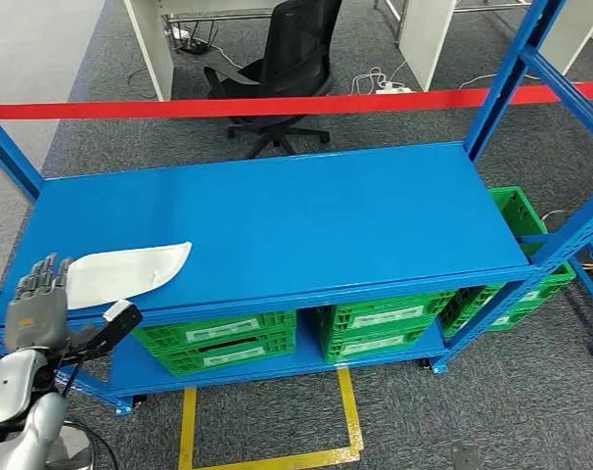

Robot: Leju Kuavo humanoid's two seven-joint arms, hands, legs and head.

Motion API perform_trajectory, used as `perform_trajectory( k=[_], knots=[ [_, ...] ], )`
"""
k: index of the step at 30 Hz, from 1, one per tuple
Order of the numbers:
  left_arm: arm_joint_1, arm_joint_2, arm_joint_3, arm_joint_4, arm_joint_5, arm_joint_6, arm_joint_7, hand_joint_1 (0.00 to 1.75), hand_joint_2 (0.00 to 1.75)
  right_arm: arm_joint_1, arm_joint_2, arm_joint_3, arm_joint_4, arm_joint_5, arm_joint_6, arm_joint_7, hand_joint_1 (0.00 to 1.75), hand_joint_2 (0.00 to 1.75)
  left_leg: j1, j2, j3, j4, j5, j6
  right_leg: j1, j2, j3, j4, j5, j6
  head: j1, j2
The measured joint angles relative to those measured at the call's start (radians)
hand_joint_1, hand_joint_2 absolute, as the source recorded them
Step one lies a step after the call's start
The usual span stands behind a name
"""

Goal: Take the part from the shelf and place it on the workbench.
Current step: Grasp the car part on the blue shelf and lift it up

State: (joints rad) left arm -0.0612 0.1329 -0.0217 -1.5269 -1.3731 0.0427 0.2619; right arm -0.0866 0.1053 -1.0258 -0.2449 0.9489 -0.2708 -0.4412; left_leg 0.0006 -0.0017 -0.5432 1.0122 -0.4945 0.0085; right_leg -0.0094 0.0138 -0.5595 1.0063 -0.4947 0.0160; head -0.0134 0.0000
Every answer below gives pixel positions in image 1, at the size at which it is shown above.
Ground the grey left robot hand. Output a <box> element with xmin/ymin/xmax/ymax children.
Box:
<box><xmin>3</xmin><ymin>254</ymin><xmax>99</xmax><ymax>356</ymax></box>

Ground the white curved plastic part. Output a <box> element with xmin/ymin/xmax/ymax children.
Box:
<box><xmin>66</xmin><ymin>241</ymin><xmax>193</xmax><ymax>311</ymax></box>

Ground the white desk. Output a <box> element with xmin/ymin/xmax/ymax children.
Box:
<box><xmin>123</xmin><ymin>0</ymin><xmax>288</xmax><ymax>103</ymax></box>
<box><xmin>373</xmin><ymin>0</ymin><xmax>532</xmax><ymax>93</ymax></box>

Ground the black office chair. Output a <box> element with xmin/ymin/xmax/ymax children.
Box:
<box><xmin>203</xmin><ymin>0</ymin><xmax>344</xmax><ymax>161</ymax></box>

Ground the red barrier belt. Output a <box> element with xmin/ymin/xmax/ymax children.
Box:
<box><xmin>0</xmin><ymin>80</ymin><xmax>593</xmax><ymax>122</ymax></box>

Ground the white desk panel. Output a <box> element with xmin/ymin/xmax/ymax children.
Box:
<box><xmin>538</xmin><ymin>0</ymin><xmax>593</xmax><ymax>76</ymax></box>

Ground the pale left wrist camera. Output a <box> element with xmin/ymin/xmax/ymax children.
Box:
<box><xmin>74</xmin><ymin>299</ymin><xmax>144</xmax><ymax>368</ymax></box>

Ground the black cable bundle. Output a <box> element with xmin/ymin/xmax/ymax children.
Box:
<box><xmin>176</xmin><ymin>23</ymin><xmax>221</xmax><ymax>55</ymax></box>

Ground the white cable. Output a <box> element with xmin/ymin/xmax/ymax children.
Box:
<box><xmin>350</xmin><ymin>59</ymin><xmax>410</xmax><ymax>96</ymax></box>

